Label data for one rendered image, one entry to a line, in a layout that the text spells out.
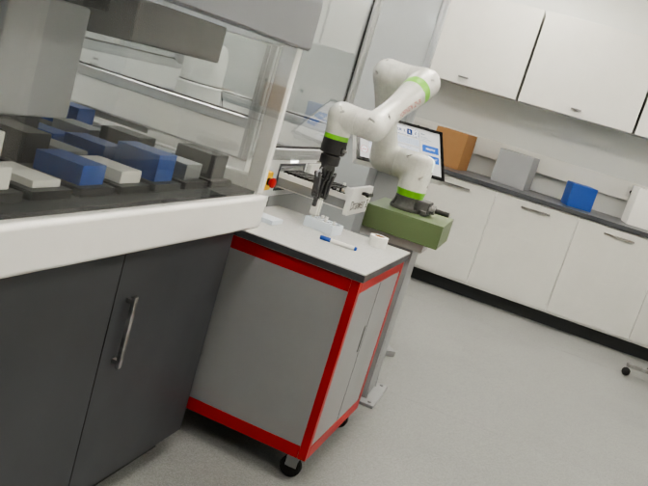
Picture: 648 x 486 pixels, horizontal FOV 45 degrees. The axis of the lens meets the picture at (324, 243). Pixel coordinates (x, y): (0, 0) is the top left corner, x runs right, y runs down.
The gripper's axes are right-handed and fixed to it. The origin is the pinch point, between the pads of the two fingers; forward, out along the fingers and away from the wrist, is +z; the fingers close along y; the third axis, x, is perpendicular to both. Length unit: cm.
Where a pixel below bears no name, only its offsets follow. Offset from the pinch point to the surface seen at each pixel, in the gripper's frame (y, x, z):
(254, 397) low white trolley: -40, -20, 61
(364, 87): 177, 90, -47
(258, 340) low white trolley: -40, -16, 42
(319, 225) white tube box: -3.3, -5.5, 5.5
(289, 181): 11.3, 21.2, -3.3
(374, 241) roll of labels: 8.1, -23.5, 5.8
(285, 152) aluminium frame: 10.5, 26.1, -13.8
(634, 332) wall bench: 354, -87, 66
